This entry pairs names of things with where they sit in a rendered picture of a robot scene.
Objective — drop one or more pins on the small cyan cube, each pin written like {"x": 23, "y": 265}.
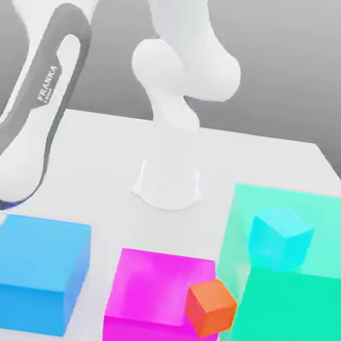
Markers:
{"x": 279, "y": 240}

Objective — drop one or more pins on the large magenta box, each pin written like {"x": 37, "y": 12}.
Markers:
{"x": 146, "y": 301}

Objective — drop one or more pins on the large blue box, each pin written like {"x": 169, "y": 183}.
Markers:
{"x": 22, "y": 271}

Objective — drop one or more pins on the small orange cube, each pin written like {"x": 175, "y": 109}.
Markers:
{"x": 210, "y": 307}

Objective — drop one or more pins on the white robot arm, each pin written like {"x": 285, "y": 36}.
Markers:
{"x": 184, "y": 68}

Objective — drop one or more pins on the large green box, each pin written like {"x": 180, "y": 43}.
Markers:
{"x": 289, "y": 321}

